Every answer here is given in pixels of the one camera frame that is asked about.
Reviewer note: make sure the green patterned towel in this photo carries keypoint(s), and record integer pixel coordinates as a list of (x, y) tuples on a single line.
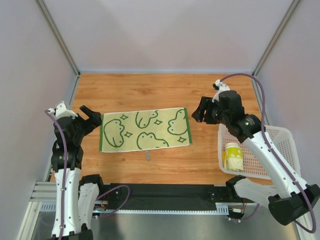
[(145, 130)]

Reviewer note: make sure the aluminium frame post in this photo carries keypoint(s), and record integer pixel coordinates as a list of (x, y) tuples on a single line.
[(277, 34), (57, 35)]

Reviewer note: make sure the cream yellow crocodile towel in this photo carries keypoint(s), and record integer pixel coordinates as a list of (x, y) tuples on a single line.
[(233, 158)]

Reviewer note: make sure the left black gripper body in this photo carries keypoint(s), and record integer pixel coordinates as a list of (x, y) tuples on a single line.
[(86, 122)]

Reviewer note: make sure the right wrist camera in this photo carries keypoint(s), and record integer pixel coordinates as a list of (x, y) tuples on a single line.
[(219, 87)]

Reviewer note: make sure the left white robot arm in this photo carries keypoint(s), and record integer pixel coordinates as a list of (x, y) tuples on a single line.
[(75, 194)]

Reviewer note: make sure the left aluminium frame post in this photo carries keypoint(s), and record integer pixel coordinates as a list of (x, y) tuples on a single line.
[(57, 35)]

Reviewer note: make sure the right aluminium frame post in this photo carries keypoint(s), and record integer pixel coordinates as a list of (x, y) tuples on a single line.
[(277, 34)]

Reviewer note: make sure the white plastic basket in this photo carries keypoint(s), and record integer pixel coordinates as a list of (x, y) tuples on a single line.
[(252, 168)]

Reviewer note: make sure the grey slotted cable duct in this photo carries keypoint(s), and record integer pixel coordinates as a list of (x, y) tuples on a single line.
[(221, 210)]

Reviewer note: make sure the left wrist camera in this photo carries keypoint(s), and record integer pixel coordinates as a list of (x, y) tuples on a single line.
[(62, 110)]

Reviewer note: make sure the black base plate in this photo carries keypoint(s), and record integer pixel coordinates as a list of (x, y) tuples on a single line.
[(168, 197)]

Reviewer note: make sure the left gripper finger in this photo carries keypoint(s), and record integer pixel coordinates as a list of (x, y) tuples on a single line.
[(87, 129), (94, 117)]

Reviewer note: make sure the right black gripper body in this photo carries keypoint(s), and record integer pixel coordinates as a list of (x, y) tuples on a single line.
[(207, 111)]

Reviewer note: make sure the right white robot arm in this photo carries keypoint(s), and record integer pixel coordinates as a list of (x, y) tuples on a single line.
[(291, 196)]

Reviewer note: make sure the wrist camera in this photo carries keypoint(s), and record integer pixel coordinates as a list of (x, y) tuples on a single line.
[(219, 87), (62, 110)]

